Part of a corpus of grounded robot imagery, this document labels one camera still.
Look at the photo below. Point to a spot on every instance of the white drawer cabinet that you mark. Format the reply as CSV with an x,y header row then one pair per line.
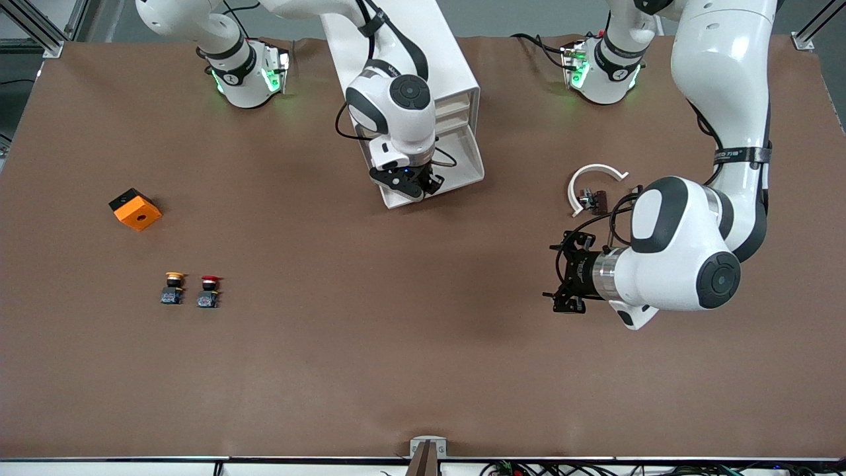
x,y
449,53

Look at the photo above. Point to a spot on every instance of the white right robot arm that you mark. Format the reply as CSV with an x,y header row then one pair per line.
x,y
396,99

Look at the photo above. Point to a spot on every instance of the brown cylinder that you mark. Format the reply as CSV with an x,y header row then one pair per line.
x,y
600,201

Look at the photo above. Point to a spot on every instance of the plain white drawer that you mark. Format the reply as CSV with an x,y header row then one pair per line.
x,y
456,102
457,120

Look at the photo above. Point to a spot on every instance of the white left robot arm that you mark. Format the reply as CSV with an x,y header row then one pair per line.
x,y
720,79

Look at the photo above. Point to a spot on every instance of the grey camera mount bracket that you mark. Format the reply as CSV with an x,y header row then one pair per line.
x,y
416,449

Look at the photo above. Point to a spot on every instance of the orange box with black side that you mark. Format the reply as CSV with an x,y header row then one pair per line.
x,y
139,215

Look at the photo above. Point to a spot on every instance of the red mushroom push button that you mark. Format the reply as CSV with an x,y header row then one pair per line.
x,y
208,299

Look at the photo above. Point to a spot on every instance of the aluminium frame profile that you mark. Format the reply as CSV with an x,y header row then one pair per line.
x,y
39,26
803,36

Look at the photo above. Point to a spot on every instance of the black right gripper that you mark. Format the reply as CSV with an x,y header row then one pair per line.
x,y
431,180

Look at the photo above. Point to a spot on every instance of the brown table cover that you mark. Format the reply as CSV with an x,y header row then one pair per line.
x,y
423,330

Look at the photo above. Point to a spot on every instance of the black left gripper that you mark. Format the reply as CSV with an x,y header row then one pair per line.
x,y
579,270

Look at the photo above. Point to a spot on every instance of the white table edge rail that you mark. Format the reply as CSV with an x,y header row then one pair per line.
x,y
99,468

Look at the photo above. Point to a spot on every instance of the white curved plastic clamp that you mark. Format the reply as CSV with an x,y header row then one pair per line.
x,y
571,193

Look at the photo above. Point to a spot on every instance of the yellow mushroom push button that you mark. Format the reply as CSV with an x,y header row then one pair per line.
x,y
173,294

